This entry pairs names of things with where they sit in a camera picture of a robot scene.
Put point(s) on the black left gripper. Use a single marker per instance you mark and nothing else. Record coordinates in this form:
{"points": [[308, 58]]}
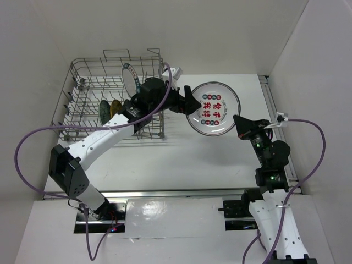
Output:
{"points": [[191, 104]]}

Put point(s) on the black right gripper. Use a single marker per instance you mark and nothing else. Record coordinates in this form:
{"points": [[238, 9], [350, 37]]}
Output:
{"points": [[245, 126]]}

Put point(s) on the white plate red characters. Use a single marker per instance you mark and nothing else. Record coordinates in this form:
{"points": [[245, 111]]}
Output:
{"points": [[219, 103]]}

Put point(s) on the white plate teal lettered rim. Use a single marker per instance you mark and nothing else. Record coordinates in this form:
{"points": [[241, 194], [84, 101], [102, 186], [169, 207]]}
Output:
{"points": [[130, 80]]}

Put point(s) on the yellow patterned plate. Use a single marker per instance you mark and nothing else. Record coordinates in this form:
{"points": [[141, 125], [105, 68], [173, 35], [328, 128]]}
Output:
{"points": [[116, 106]]}

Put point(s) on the blue white patterned plate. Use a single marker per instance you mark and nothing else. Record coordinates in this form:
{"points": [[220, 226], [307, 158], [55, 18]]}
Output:
{"points": [[104, 112]]}

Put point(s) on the black round plate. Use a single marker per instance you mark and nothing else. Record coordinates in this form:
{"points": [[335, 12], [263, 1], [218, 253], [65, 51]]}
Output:
{"points": [[128, 107]]}

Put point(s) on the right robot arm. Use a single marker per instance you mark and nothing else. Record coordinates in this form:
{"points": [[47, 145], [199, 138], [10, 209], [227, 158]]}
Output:
{"points": [[269, 204]]}

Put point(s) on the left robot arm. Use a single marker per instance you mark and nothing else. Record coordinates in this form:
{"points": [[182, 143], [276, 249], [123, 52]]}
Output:
{"points": [[68, 165]]}

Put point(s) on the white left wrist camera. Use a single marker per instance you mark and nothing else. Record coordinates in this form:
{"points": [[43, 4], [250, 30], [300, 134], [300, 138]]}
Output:
{"points": [[175, 74]]}

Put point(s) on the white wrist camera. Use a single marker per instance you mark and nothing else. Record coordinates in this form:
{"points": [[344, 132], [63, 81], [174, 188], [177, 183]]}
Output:
{"points": [[281, 120], [175, 74]]}

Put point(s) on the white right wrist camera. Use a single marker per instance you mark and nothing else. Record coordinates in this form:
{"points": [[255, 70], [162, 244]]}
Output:
{"points": [[281, 120]]}

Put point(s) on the silver aluminium front rail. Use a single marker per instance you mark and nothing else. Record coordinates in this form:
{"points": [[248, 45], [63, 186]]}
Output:
{"points": [[185, 193]]}

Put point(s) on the silver aluminium side rail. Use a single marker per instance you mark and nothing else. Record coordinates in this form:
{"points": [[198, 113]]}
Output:
{"points": [[278, 132]]}

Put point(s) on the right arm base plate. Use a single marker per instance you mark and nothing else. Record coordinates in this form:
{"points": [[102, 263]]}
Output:
{"points": [[236, 216]]}

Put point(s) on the grey wire dish rack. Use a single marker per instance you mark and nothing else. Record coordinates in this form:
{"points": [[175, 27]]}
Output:
{"points": [[92, 80]]}

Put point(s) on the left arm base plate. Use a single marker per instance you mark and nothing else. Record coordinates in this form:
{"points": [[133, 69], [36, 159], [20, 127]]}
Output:
{"points": [[114, 218]]}

